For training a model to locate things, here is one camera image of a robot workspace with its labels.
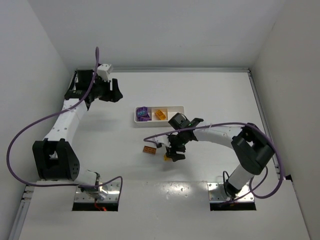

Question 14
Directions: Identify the purple lego brick top pile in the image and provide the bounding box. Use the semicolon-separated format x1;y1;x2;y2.
135;106;148;118

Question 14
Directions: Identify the orange curved lego brick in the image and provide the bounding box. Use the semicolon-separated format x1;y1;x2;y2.
154;108;168;121

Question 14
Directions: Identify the purple lego brick front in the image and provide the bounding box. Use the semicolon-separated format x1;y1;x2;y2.
137;114;151;122

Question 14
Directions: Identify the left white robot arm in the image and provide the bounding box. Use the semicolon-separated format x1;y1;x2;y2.
32;64;123;194

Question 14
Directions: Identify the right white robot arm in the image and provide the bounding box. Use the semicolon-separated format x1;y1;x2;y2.
165;113;275;198

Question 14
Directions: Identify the brown flat lego brick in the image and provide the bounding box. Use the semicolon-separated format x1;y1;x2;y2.
142;145;157;155

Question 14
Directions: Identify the white three-compartment tray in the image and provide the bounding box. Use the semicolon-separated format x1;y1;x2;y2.
134;106;185;127

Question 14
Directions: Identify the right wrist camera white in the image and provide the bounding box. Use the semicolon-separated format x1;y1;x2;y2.
152;135;171;148

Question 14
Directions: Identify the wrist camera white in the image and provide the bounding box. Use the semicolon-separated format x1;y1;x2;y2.
152;135;171;148
96;64;113;82

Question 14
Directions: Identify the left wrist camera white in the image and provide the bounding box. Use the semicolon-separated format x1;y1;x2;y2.
96;64;113;82

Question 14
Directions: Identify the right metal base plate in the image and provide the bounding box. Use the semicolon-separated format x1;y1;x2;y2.
207;182;257;211

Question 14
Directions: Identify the metal base plate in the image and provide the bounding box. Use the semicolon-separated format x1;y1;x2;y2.
72;182;122;212
207;182;257;211

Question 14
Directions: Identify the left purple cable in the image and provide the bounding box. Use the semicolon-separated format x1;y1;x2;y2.
6;46;123;188

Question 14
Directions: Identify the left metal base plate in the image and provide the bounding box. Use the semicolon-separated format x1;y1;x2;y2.
72;182;122;212

